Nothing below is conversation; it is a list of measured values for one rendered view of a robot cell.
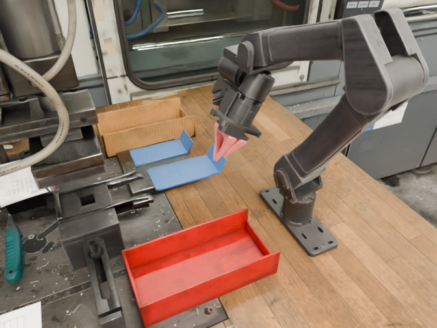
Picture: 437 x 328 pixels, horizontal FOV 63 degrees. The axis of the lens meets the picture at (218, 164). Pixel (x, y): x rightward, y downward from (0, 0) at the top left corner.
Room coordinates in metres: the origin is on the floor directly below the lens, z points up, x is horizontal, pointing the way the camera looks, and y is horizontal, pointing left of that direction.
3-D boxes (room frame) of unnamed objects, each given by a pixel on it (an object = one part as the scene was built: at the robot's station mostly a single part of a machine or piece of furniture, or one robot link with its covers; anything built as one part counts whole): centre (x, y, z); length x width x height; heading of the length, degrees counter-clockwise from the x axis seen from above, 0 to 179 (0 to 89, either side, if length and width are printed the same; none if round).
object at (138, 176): (0.57, 0.20, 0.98); 0.07 x 0.02 x 0.01; 115
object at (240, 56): (0.68, -0.05, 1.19); 0.12 x 0.09 x 0.12; 35
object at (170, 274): (0.40, 0.03, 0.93); 0.25 x 0.12 x 0.06; 115
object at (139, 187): (0.70, 0.16, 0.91); 0.17 x 0.16 x 0.02; 25
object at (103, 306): (0.35, 0.19, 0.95); 0.15 x 0.03 x 0.10; 25
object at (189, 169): (0.59, 0.07, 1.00); 0.15 x 0.07 x 0.03; 115
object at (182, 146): (0.75, 0.15, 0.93); 0.15 x 0.07 x 0.03; 114
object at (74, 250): (0.51, 0.26, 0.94); 0.20 x 0.10 x 0.07; 25
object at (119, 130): (0.86, 0.20, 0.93); 0.25 x 0.13 x 0.08; 115
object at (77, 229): (0.51, 0.26, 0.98); 0.20 x 0.10 x 0.01; 25
